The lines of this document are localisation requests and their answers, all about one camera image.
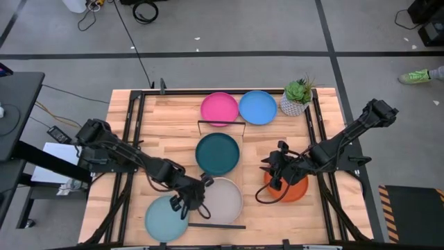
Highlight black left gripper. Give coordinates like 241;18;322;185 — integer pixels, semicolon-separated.
169;172;215;220

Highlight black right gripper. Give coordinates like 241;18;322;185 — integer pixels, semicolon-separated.
260;140;302;191

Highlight grey plate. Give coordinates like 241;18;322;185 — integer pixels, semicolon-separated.
203;176;244;225

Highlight orange plate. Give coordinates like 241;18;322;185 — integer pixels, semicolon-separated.
263;169;309;203

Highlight light blue plate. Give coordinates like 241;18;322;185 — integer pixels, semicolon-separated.
144;194;190;243

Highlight dark teal plate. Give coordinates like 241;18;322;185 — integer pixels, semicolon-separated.
195;132;241;177

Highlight pink plate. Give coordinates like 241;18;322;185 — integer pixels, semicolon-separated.
200;92;240;128

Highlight succulent in white patterned pot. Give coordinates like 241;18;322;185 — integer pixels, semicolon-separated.
279;74;315;117

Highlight crumpled clear plastic bag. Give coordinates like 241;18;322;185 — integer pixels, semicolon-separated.
57;178;87;196

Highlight white box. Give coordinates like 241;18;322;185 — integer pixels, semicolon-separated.
31;141;84;184

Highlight black mat with hazard stripes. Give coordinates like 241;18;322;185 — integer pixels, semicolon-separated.
377;184;444;247

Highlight black power brick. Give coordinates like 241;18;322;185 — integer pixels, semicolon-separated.
46;125;73;145

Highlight person's green shoe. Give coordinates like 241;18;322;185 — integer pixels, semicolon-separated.
398;68;431;86

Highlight person's leg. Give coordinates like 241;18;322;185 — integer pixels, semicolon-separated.
428;65;444;83

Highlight black desk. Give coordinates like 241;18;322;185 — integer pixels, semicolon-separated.
0;71;93;230

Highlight black equipment box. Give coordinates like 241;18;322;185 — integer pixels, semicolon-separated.
418;21;444;48
407;0;444;25

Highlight white container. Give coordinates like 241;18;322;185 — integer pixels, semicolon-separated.
62;0;87;14

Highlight blue device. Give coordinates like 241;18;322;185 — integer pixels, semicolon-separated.
0;62;14;78

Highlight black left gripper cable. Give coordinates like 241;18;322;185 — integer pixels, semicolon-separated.
197;202;212;220

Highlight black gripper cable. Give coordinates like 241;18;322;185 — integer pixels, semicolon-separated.
255;178;291;205
197;202;212;220

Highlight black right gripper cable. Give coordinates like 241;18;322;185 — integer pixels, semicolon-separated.
255;178;291;205

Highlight wooden shelf with black frame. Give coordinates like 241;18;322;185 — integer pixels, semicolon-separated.
189;119;247;231

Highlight black aluminium rig frame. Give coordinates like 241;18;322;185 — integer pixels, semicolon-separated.
79;78;374;250

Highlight thin black cable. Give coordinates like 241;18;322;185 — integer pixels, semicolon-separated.
41;84;110;105

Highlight yellow cable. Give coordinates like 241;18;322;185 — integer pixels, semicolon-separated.
34;100;84;130

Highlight long black floor cable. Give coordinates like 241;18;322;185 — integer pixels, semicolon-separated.
112;0;153;88

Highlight black cable at equipment box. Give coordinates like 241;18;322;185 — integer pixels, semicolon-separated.
394;8;420;31

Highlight coiled black cable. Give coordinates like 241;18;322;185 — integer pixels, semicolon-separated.
131;1;160;25

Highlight looped black cable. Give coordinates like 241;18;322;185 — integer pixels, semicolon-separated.
76;5;98;32

